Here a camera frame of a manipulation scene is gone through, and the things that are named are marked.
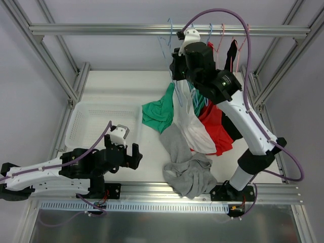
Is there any blue hanger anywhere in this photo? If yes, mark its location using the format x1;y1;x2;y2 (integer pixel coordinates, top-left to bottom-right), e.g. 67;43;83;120
192;86;198;108
157;18;183;107
204;23;213;106

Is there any grey tank top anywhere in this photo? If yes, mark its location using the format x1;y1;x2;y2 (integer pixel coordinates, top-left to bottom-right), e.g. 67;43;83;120
159;124;217;199

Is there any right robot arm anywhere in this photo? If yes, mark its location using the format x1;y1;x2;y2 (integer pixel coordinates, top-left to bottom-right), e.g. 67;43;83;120
170;41;287;201

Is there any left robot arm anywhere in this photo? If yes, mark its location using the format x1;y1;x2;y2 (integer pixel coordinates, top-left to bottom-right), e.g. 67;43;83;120
1;135;143;201

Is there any pink hanger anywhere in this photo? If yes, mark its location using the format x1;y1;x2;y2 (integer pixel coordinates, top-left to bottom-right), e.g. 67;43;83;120
235;36;247;75
216;23;225;69

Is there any green tank top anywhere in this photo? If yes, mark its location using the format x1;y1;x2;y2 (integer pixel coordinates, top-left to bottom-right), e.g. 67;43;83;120
141;82;211;134

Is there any white tank top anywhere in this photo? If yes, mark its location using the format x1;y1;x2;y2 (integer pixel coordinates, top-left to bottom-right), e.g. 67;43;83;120
173;80;217;154

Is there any pink hanger far right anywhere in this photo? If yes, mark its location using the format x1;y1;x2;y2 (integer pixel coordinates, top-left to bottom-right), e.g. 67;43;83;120
235;36;247;75

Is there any red tank top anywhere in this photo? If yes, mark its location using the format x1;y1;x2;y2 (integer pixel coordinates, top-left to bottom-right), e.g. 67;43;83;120
190;42;234;156

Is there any black tank top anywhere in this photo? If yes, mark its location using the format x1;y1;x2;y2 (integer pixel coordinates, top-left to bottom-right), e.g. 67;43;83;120
222;39;242;141

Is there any white plastic basket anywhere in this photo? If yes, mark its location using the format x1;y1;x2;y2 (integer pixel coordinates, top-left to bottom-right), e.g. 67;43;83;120
65;101;142;155

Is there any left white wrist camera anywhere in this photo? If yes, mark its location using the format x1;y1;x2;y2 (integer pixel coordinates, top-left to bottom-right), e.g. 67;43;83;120
110;125;130;147

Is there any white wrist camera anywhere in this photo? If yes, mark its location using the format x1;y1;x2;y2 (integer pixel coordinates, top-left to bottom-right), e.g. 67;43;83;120
177;28;200;56
110;125;130;147

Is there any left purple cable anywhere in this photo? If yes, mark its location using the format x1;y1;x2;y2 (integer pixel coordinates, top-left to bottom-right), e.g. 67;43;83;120
0;120;113;183

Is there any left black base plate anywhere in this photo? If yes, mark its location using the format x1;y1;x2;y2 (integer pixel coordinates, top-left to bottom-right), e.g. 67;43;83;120
81;183;122;199

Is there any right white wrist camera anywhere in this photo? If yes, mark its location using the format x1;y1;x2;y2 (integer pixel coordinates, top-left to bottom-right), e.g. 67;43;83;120
177;28;200;56

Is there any white slotted cable duct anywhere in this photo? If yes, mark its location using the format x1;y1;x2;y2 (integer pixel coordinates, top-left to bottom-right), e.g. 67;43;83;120
39;200;229;214

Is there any aluminium hanging rail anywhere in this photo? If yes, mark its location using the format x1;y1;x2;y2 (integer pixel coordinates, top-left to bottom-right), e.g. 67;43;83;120
29;23;311;38

